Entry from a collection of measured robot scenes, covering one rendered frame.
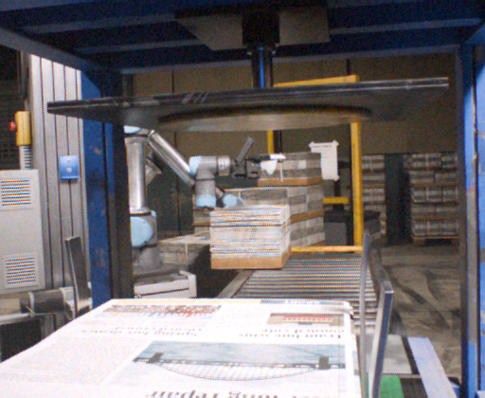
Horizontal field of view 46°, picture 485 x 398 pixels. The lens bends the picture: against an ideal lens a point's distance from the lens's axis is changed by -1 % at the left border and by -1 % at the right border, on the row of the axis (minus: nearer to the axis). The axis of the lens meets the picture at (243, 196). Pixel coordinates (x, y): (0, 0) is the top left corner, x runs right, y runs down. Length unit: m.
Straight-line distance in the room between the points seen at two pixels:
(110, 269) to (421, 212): 7.11
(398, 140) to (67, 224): 8.03
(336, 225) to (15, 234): 2.86
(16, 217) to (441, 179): 6.74
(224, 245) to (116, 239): 0.97
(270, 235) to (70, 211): 0.81
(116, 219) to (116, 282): 0.15
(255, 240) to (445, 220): 6.25
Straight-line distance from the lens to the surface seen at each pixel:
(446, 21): 1.16
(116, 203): 1.41
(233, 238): 2.32
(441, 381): 1.19
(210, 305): 0.66
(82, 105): 0.85
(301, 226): 3.88
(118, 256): 1.42
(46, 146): 2.41
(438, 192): 8.34
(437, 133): 10.04
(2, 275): 2.37
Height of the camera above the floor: 1.21
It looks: 3 degrees down
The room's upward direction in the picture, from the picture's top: 2 degrees counter-clockwise
